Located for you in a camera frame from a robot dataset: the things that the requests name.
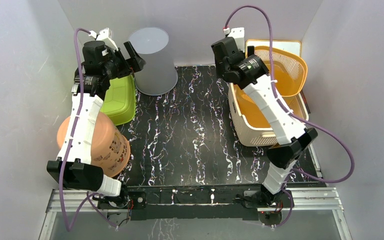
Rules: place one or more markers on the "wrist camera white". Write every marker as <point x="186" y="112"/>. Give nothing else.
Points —
<point x="104" y="35"/>
<point x="237" y="33"/>

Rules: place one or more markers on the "green plastic tub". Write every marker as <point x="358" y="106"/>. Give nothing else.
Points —
<point x="120" y="100"/>

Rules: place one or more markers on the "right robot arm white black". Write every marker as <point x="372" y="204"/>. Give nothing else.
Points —
<point x="251" y="74"/>

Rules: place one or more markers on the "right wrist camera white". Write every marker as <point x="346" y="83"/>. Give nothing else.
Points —
<point x="237" y="33"/>

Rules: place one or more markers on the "grey plastic bucket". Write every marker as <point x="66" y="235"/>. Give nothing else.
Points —
<point x="158" y="75"/>

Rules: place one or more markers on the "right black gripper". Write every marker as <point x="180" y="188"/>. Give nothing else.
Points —
<point x="219" y="70"/>

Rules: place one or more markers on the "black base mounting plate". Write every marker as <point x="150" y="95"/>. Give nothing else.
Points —
<point x="125" y="203"/>

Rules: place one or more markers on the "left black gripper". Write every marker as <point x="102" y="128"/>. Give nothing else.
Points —
<point x="135" y="63"/>

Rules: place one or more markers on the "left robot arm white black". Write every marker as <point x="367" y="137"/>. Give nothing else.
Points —
<point x="73" y="168"/>

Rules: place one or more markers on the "cream perforated laundry basket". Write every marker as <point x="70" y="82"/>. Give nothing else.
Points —
<point x="241" y="126"/>

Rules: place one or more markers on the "yellow slatted plastic basket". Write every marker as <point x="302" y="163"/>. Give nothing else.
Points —
<point x="290" y="71"/>

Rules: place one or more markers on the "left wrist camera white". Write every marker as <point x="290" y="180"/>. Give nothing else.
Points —
<point x="104" y="35"/>

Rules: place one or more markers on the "yellow framed whiteboard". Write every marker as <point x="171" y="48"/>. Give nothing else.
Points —
<point x="293" y="47"/>

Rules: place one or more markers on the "aluminium frame rail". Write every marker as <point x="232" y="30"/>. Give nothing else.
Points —
<point x="314" y="200"/>

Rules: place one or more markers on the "orange plastic bucket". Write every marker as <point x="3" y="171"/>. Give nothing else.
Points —
<point x="110" y="150"/>

